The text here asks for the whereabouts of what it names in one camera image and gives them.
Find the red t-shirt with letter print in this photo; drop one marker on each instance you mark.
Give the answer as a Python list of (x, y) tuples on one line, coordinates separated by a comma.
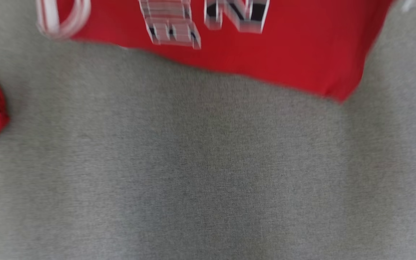
[(284, 50)]

